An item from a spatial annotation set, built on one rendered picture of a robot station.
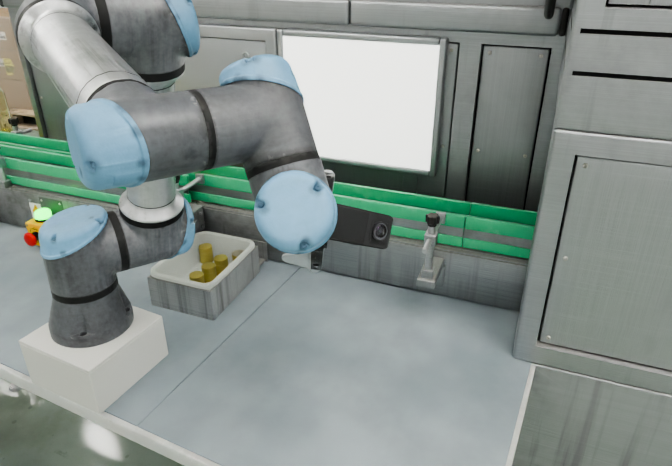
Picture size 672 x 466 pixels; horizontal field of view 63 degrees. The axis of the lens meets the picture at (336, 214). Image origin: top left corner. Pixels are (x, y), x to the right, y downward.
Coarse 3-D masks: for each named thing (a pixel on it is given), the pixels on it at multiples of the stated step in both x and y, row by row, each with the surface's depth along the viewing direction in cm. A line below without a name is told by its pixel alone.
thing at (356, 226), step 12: (348, 216) 69; (360, 216) 69; (372, 216) 70; (384, 216) 71; (336, 228) 68; (348, 228) 69; (360, 228) 70; (372, 228) 71; (384, 228) 71; (336, 240) 68; (348, 240) 69; (360, 240) 70; (372, 240) 71; (384, 240) 71
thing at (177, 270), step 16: (208, 240) 143; (224, 240) 142; (240, 240) 140; (176, 256) 135; (192, 256) 141; (240, 256) 132; (160, 272) 129; (176, 272) 135; (224, 272) 126; (208, 288) 123
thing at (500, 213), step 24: (24, 144) 176; (48, 144) 172; (216, 168) 153; (240, 168) 150; (336, 192) 142; (360, 192) 139; (384, 192) 137; (480, 216) 131; (504, 216) 128; (528, 216) 126
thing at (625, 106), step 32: (576, 0) 86; (608, 0) 83; (640, 0) 81; (576, 32) 85; (608, 32) 83; (640, 32) 82; (576, 64) 86; (608, 64) 85; (640, 64) 83; (576, 96) 88; (608, 96) 87; (640, 96) 85; (576, 128) 90; (608, 128) 89; (640, 128) 87
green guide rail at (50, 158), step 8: (0, 144) 167; (0, 152) 168; (8, 152) 166; (16, 152) 165; (24, 152) 164; (32, 152) 163; (40, 152) 161; (48, 152) 161; (32, 160) 165; (40, 160) 163; (48, 160) 162; (56, 160) 160; (64, 160) 159; (184, 176) 146; (184, 184) 147; (184, 192) 148
